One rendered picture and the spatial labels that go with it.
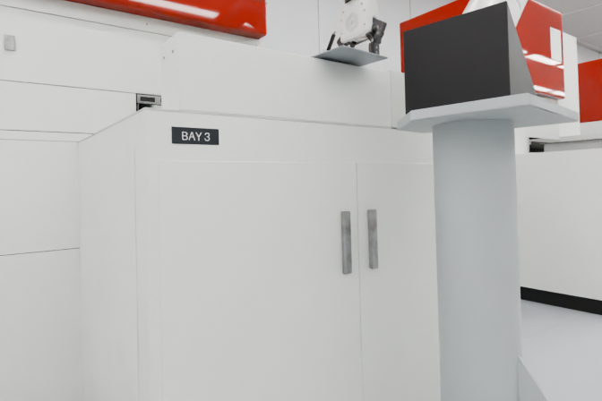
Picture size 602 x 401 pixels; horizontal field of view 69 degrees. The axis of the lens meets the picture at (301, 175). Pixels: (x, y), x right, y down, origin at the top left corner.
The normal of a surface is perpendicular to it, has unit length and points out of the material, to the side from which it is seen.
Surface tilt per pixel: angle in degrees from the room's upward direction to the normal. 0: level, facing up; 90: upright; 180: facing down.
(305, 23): 90
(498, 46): 90
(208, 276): 90
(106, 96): 90
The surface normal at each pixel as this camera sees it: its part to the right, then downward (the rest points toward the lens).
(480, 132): -0.19, -0.01
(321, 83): 0.59, -0.03
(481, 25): -0.70, 0.00
